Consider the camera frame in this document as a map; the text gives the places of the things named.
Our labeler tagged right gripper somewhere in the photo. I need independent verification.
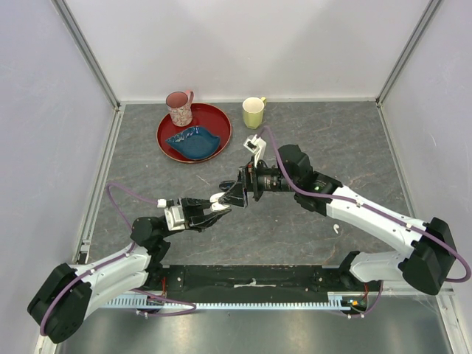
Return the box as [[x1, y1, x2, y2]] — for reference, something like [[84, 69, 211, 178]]
[[219, 154, 298, 208]]

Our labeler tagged red round tray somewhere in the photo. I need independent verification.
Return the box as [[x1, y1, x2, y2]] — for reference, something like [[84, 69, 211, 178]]
[[156, 103, 232, 164]]

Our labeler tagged blue leaf-shaped dish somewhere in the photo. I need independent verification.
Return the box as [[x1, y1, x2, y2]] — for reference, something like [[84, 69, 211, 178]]
[[165, 125, 221, 161]]

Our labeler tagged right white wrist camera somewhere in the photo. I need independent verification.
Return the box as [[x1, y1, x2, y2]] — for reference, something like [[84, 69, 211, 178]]
[[243, 134, 266, 166]]

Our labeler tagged white earbud charging case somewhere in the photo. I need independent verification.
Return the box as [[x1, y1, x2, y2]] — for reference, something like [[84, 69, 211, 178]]
[[209, 192, 231, 213]]

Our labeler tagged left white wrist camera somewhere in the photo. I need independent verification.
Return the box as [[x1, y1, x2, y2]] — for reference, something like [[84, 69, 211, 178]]
[[156, 199, 186, 231]]

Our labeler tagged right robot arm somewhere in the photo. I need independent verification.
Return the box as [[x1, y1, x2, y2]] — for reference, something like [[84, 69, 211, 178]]
[[219, 145, 456, 295]]

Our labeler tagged pink floral mug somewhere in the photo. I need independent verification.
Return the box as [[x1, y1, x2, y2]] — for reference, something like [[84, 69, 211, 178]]
[[165, 90, 194, 127]]

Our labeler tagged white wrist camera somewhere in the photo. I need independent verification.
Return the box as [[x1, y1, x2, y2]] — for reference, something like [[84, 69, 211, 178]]
[[243, 134, 266, 166], [156, 199, 186, 231]]

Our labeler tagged light blue cable duct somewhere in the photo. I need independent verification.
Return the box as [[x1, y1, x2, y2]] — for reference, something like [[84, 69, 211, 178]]
[[102, 292, 367, 311]]

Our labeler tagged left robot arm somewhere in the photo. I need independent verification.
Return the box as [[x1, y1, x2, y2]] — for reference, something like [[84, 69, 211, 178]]
[[27, 195, 231, 344]]

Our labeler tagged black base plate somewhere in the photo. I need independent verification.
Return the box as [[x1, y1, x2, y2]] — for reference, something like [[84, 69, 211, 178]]
[[142, 265, 380, 304]]

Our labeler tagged yellow-green mug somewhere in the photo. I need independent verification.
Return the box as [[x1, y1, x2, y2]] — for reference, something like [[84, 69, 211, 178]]
[[242, 97, 266, 129]]

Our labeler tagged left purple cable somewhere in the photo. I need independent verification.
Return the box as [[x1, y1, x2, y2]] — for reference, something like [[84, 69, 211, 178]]
[[39, 182, 198, 336]]

